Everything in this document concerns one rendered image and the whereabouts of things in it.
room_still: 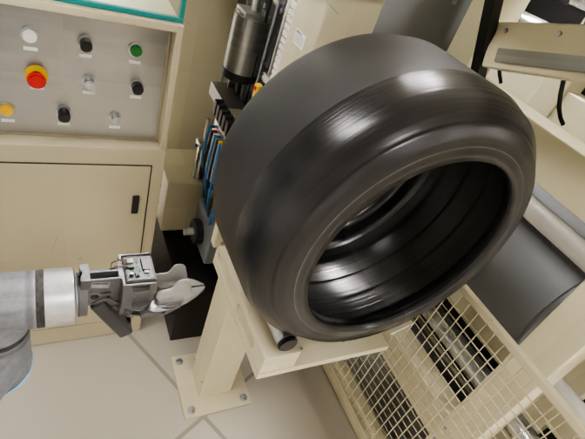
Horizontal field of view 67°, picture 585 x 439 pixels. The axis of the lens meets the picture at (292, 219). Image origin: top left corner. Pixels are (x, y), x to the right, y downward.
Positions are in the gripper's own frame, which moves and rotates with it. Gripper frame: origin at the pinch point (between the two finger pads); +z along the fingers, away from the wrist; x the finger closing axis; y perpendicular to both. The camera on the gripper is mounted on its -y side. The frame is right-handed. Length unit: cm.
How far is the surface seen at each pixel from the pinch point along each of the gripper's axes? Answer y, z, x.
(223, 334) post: -60, 26, 28
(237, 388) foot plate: -100, 41, 29
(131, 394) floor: -101, 1, 36
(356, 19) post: 45, 32, 28
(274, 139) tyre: 32.3, 6.7, 1.0
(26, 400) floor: -101, -32, 42
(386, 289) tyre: -5.8, 47.5, -1.6
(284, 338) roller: -9.1, 18.0, -7.8
